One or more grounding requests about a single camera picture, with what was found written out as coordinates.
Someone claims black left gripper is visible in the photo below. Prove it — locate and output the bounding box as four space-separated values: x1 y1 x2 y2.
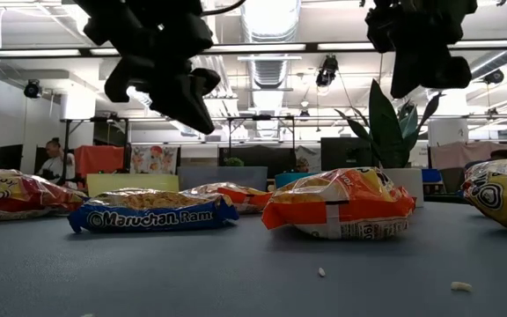
105 0 222 136

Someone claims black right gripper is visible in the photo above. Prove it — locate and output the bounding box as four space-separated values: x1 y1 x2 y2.
364 0 479 100

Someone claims blue Maruchan noodle packet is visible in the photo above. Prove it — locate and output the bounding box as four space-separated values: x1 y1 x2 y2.
67 188 240 234

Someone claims orange Maruchan noodle packet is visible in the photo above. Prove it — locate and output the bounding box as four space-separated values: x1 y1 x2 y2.
181 181 273 215
261 166 416 241

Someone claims red Maruchan noodle packet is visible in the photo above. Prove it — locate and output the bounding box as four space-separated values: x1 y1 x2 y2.
461 158 507 232
0 166 88 222

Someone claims black hanging spotlight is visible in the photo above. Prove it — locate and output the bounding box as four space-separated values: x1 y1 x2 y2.
23 78 43 100
314 54 340 88
482 69 505 85

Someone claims colourful printed poster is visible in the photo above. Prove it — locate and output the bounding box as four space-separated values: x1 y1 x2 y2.
129 144 180 175

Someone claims green snake plant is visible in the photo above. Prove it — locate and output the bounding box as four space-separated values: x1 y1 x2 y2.
334 78 446 170

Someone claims pink cloth cover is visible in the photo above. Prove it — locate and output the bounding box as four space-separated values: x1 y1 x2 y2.
429 141 507 171

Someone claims orange cloth cover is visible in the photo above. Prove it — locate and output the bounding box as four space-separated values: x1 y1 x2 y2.
73 144 126 179

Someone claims yellow plastic bin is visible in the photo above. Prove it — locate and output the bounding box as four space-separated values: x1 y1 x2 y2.
85 173 180 198

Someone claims blue storage crate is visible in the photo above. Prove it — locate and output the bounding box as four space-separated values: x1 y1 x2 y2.
421 168 443 184

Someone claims grey plastic bin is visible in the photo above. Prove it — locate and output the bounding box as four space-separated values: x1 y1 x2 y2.
177 166 269 193

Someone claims person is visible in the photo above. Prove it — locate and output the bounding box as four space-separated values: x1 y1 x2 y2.
464 148 507 171
36 137 77 182

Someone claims white plant pot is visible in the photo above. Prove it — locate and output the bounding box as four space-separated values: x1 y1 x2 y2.
380 167 425 209

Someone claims black background monitor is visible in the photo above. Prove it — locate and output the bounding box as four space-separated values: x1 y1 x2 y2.
320 136 376 173
0 144 24 172

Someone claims wide black background screen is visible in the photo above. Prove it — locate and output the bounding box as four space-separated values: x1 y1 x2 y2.
217 145 298 180

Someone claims black background desk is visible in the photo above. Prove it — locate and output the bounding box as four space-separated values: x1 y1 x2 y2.
423 193 468 205

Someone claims blue plastic bin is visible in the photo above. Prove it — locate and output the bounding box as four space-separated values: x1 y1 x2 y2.
274 171 325 190

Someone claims black metal frame stand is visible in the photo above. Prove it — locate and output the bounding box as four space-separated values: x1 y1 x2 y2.
59 115 130 186
225 114 298 153

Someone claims silver ventilation duct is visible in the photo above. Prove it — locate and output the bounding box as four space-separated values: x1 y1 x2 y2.
239 0 302 89

